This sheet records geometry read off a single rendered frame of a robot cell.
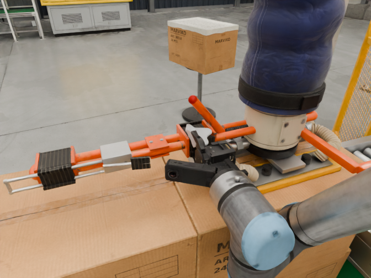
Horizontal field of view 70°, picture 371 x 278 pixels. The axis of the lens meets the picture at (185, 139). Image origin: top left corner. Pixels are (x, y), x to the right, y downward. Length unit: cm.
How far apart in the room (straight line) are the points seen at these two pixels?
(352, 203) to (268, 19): 41
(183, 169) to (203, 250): 23
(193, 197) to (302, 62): 42
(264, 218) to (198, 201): 29
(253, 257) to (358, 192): 19
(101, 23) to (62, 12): 95
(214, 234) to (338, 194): 30
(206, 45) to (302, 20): 190
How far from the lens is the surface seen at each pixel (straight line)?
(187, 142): 67
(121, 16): 803
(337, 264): 132
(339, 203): 51
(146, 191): 77
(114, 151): 66
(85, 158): 69
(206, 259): 75
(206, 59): 254
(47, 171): 64
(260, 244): 46
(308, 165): 87
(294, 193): 80
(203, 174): 58
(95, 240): 68
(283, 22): 65
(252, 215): 47
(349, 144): 184
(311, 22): 65
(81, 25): 788
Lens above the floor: 147
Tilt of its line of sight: 33 degrees down
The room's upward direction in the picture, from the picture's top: straight up
